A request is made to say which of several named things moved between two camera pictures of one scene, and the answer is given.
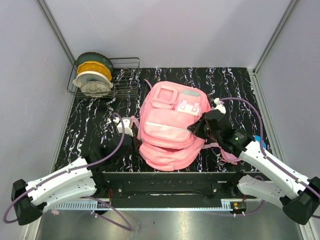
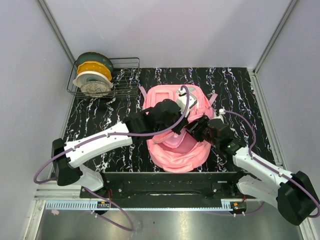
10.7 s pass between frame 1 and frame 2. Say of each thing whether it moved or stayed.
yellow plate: stayed
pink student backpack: moved
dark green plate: stayed
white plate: stayed
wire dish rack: stayed
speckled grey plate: stayed
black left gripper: moved
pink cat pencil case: moved
